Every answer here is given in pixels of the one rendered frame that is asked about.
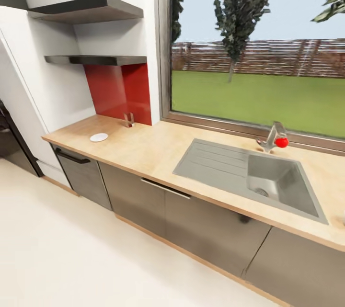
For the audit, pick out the countertop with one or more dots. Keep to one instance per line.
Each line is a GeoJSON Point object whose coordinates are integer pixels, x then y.
{"type": "Point", "coordinates": [153, 152]}

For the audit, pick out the water glass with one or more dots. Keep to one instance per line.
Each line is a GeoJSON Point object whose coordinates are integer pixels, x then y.
{"type": "Point", "coordinates": [129, 119]}

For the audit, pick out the cabinet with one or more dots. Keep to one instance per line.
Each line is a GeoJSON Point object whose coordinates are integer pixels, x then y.
{"type": "Point", "coordinates": [13, 147]}
{"type": "Point", "coordinates": [298, 271]}

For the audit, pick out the fixed window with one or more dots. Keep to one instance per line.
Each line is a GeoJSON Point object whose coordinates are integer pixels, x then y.
{"type": "Point", "coordinates": [236, 66]}

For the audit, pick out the fridge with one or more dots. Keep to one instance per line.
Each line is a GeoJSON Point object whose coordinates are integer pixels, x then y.
{"type": "Point", "coordinates": [41, 97]}

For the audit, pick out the dishwasher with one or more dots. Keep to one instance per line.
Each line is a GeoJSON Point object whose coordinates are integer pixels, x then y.
{"type": "Point", "coordinates": [83, 175]}

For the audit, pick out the saucer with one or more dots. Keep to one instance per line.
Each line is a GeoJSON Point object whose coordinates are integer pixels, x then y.
{"type": "Point", "coordinates": [99, 137]}

